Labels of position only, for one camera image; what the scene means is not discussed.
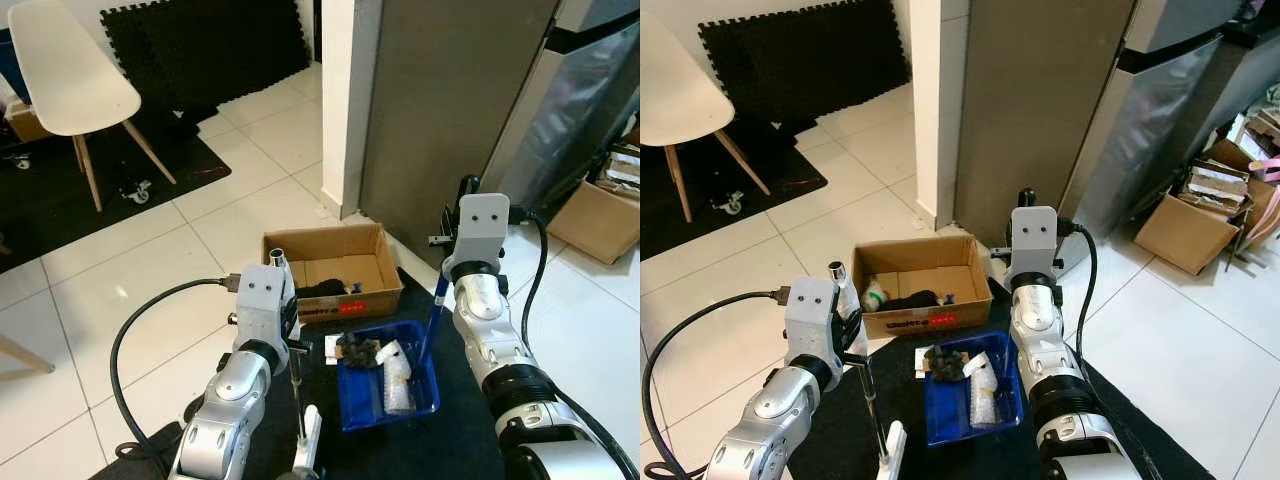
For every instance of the white chair with wooden legs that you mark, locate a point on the white chair with wooden legs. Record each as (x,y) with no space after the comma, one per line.
(70,70)
(680,90)

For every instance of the black crumpled cloth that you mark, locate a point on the black crumpled cloth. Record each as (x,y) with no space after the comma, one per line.
(948,363)
(915,300)
(325,290)
(362,352)

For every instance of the black floor mat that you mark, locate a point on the black floor mat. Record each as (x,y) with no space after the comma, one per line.
(400,455)
(960,465)

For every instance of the cardboard box full of scraps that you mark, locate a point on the cardboard box full of scraps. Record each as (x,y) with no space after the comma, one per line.
(590,225)
(1185,235)

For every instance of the wooden furniture leg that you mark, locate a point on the wooden furniture leg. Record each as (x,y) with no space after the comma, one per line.
(25,355)

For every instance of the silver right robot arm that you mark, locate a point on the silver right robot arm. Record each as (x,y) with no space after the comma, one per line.
(480,320)
(1035,330)

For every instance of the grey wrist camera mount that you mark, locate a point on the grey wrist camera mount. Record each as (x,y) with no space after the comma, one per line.
(262,300)
(1035,240)
(482,225)
(812,315)

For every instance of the black foam puzzle mat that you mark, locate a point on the black foam puzzle mat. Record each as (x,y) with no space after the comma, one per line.
(800,55)
(200,50)

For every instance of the black rug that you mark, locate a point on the black rug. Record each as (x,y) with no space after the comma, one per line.
(790,175)
(50,210)

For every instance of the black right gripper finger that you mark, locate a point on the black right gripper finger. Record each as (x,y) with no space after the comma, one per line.
(468,187)
(1026,198)

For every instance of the grey caster wheel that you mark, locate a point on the grey caster wheel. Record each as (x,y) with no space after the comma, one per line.
(730,203)
(138,193)

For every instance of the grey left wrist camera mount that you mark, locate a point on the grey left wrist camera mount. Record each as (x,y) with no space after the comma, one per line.
(262,300)
(812,315)

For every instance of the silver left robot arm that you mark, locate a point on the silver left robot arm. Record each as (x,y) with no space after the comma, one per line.
(225,400)
(770,410)

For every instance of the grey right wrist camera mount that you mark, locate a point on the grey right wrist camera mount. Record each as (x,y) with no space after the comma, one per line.
(1035,240)
(482,225)

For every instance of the blue plastic dustpan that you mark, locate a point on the blue plastic dustpan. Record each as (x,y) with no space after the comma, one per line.
(365,400)
(945,410)

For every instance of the grey steel fridge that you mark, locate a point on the grey steel fridge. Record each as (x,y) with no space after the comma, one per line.
(1040,120)
(440,120)

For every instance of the small white paper scrap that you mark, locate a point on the small white paper scrap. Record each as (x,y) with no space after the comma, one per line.
(333,346)
(922,362)

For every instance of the white and green bottle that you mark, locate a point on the white and green bottle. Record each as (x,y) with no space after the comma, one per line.
(875,295)

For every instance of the white crumpled plastic wrapper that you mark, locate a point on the white crumpled plastic wrapper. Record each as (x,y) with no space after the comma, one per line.
(985,395)
(397,385)

